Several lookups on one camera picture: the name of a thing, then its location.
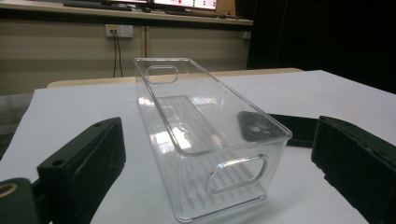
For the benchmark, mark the white paper sheet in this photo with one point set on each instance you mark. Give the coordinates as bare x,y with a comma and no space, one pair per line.
77,102

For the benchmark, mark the computer monitor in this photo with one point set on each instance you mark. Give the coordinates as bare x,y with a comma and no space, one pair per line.
186,3

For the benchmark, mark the black phone case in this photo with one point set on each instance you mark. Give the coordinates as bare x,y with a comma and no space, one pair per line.
299,130

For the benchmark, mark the black keyboard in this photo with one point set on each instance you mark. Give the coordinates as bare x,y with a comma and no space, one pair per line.
93,5
193,14

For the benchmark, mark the small white wall outlet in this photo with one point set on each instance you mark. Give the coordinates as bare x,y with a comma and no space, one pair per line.
247,34

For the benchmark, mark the black curtain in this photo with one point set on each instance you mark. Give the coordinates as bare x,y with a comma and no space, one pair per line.
327,37

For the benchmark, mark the long wooden desk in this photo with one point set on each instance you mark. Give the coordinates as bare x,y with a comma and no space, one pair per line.
46,9

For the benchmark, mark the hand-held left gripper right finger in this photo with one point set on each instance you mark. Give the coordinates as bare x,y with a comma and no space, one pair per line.
351,155

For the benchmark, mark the clear plastic storage bin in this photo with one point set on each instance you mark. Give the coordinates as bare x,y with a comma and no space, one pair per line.
174,130

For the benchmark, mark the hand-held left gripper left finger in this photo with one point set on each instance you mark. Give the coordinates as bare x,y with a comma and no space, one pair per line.
77,174

